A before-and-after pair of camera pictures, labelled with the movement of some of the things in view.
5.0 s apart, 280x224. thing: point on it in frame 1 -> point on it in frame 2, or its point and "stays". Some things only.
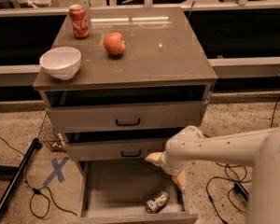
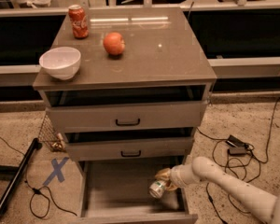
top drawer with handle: x=125 y=117 stays
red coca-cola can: x=79 y=21 stays
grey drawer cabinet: x=119 y=82 stays
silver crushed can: x=158 y=203 -> x=157 y=189
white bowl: x=63 y=63 stays
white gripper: x=167 y=166 -> x=176 y=175
